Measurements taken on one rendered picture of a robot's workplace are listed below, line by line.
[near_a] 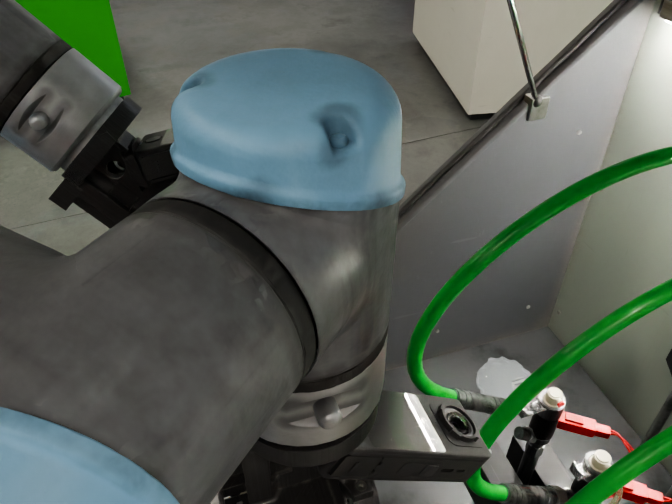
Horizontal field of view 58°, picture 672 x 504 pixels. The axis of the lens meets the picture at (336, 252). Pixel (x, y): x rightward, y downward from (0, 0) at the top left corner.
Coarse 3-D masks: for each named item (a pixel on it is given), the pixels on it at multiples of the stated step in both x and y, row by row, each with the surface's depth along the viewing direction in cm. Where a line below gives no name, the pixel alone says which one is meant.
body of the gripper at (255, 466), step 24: (360, 432) 27; (264, 456) 27; (288, 456) 26; (312, 456) 26; (336, 456) 27; (240, 480) 31; (264, 480) 30; (288, 480) 31; (312, 480) 32; (336, 480) 32; (360, 480) 32
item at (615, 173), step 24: (624, 168) 46; (648, 168) 46; (576, 192) 45; (528, 216) 46; (552, 216) 46; (504, 240) 46; (480, 264) 47; (456, 288) 48; (432, 312) 49; (408, 360) 52; (432, 384) 56
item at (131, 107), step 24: (120, 120) 39; (96, 144) 38; (120, 144) 41; (72, 168) 39; (96, 168) 41; (120, 168) 43; (72, 192) 41; (96, 192) 42; (120, 192) 42; (144, 192) 42; (96, 216) 44; (120, 216) 42
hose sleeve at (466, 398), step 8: (456, 392) 59; (464, 392) 59; (472, 392) 60; (464, 400) 59; (472, 400) 59; (480, 400) 60; (488, 400) 61; (496, 400) 62; (464, 408) 59; (472, 408) 60; (480, 408) 60; (488, 408) 61; (496, 408) 61
